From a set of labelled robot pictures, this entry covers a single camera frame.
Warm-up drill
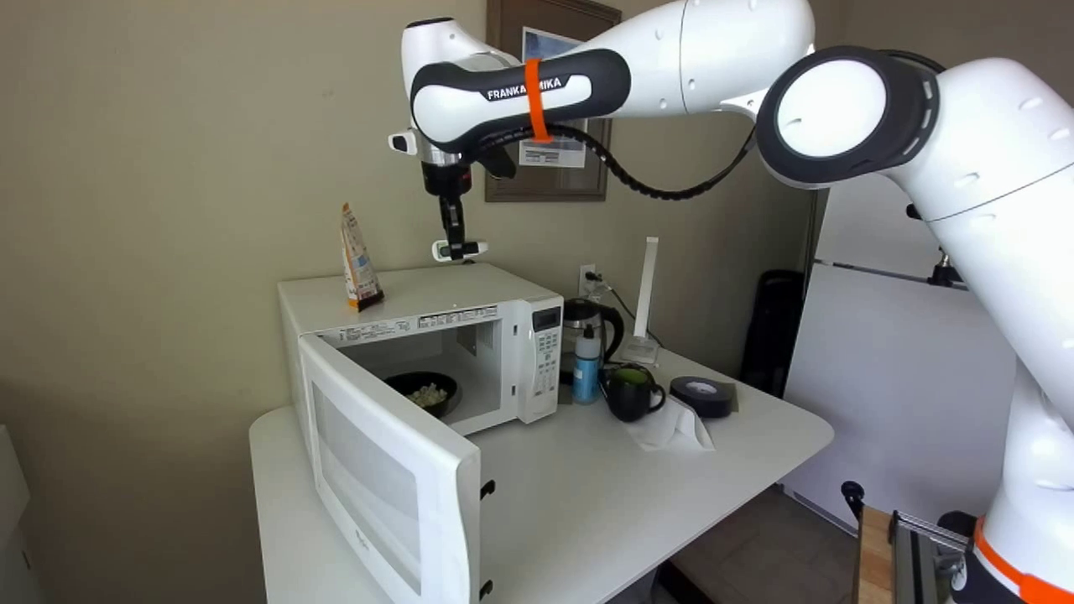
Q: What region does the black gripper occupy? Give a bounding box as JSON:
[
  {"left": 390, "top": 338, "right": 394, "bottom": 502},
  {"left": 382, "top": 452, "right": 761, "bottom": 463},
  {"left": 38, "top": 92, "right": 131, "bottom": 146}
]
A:
[{"left": 421, "top": 157, "right": 481, "bottom": 257}]

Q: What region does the brown framed picture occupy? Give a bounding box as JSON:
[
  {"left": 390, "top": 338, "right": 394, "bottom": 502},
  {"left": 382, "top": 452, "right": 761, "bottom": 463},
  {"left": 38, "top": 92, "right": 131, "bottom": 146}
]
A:
[{"left": 481, "top": 0, "right": 624, "bottom": 204}]

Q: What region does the black bowl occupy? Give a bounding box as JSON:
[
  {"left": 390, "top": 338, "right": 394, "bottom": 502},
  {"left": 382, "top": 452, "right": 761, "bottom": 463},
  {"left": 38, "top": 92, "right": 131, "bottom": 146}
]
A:
[{"left": 382, "top": 367, "right": 462, "bottom": 422}]

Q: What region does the black glass electric kettle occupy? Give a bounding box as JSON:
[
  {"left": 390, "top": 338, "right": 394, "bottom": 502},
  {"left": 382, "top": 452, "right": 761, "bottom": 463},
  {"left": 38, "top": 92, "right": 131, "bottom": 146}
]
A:
[{"left": 562, "top": 296, "right": 627, "bottom": 367}]

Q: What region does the blue bottle with white cap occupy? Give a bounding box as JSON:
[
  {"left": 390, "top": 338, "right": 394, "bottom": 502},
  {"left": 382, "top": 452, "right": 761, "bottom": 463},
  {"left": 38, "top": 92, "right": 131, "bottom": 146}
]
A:
[{"left": 570, "top": 325, "right": 609, "bottom": 410}]

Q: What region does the white rod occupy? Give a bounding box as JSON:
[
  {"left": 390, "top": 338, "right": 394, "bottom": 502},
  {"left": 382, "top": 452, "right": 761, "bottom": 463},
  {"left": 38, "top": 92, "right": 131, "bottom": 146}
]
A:
[{"left": 627, "top": 234, "right": 668, "bottom": 367}]

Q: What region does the black mug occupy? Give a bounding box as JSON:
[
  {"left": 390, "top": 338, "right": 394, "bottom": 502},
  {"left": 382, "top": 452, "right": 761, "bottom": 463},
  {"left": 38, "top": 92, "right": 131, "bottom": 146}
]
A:
[{"left": 602, "top": 363, "right": 671, "bottom": 426}]

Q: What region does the white microwave oven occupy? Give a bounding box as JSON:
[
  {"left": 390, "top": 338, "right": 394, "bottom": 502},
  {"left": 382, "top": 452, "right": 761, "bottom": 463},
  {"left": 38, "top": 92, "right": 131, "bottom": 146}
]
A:
[{"left": 276, "top": 257, "right": 570, "bottom": 604}]

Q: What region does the white crumpled cloth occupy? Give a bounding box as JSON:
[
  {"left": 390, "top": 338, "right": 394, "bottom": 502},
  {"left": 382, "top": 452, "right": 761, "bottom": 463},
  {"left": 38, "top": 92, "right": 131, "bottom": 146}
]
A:
[{"left": 624, "top": 391, "right": 718, "bottom": 456}]

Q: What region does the black tall bin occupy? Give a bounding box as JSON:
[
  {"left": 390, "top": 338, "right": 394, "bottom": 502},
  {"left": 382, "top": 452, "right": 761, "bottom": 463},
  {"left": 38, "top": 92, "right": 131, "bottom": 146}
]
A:
[{"left": 734, "top": 268, "right": 810, "bottom": 401}]

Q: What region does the white refrigerator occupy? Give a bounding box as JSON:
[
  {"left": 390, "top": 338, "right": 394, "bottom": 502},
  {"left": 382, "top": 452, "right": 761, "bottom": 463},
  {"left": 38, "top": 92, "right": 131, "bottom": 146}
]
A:
[{"left": 780, "top": 175, "right": 1023, "bottom": 549}]

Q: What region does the wooden edged robot stand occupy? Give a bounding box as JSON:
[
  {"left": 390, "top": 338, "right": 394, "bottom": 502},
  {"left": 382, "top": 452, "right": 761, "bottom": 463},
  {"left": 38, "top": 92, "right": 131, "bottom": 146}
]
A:
[{"left": 852, "top": 501, "right": 982, "bottom": 604}]

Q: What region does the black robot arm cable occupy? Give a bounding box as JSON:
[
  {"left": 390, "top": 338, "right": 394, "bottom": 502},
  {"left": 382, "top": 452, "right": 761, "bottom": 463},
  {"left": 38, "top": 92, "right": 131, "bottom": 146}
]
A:
[{"left": 486, "top": 106, "right": 767, "bottom": 204}]

